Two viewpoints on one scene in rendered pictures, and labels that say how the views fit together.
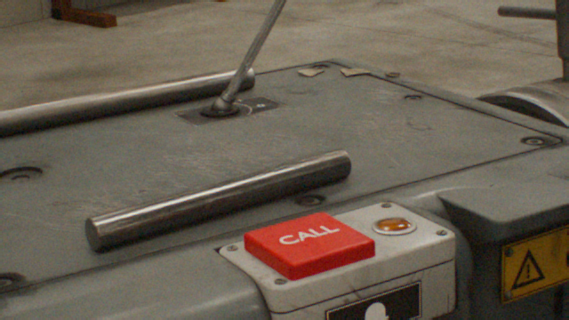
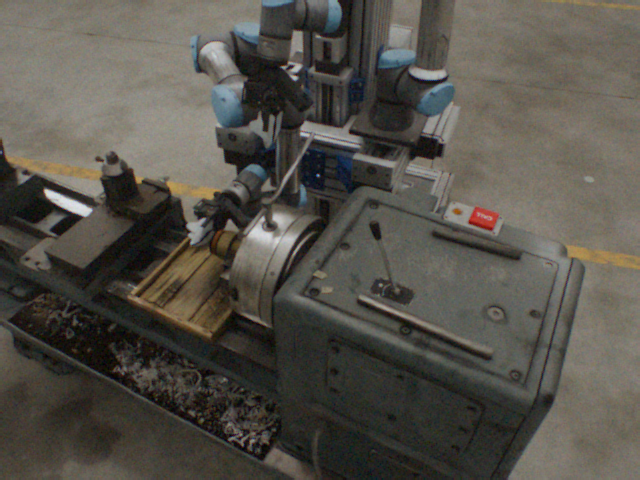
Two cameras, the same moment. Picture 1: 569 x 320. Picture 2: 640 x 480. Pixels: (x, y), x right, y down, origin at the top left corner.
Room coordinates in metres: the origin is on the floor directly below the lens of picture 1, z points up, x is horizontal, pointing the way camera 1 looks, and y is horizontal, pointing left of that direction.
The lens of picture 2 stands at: (1.48, 0.58, 2.14)
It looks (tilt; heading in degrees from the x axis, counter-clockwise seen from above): 44 degrees down; 236
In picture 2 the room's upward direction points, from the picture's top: 1 degrees clockwise
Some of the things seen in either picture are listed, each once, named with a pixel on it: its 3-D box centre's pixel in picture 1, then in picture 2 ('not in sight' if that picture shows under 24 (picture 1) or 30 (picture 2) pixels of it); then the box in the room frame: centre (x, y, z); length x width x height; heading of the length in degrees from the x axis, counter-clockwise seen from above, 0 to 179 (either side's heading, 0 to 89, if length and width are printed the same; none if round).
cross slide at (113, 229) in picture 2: not in sight; (114, 222); (1.32, -0.85, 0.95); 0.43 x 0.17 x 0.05; 29
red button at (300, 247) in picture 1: (308, 250); (483, 219); (0.61, -0.01, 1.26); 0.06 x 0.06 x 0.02; 29
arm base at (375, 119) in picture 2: not in sight; (392, 105); (0.41, -0.60, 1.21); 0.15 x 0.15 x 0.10
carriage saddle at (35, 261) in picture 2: not in sight; (104, 231); (1.35, -0.89, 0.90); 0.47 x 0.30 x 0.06; 29
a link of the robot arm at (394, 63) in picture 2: not in sight; (398, 73); (0.41, -0.59, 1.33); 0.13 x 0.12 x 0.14; 90
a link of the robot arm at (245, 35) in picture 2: not in sight; (251, 45); (0.71, -1.00, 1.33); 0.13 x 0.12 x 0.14; 166
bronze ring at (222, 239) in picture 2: not in sight; (231, 246); (1.10, -0.42, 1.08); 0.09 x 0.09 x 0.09; 30
